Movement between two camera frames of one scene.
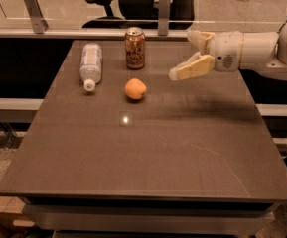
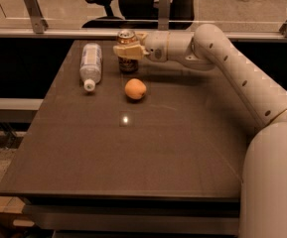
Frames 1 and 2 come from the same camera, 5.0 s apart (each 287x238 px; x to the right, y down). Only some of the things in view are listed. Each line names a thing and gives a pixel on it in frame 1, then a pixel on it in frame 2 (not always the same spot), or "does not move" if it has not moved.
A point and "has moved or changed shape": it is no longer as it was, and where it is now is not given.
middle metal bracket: x=164 y=13 does not move
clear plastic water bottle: x=90 y=68 does not move
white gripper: x=224 y=51 to x=156 y=47
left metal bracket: x=39 y=23 does not move
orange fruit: x=135 y=88 does not move
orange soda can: x=135 y=48 has moved or changed shape
